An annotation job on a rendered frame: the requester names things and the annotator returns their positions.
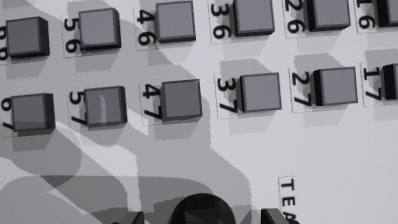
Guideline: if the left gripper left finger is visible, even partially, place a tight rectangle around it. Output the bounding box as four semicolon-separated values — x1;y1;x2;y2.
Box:
112;211;145;224

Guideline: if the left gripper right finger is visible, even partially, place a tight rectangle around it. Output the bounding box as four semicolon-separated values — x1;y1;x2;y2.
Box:
261;208;300;224

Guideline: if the grey metal cabinet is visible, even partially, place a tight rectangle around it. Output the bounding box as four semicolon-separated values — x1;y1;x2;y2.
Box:
0;0;398;224

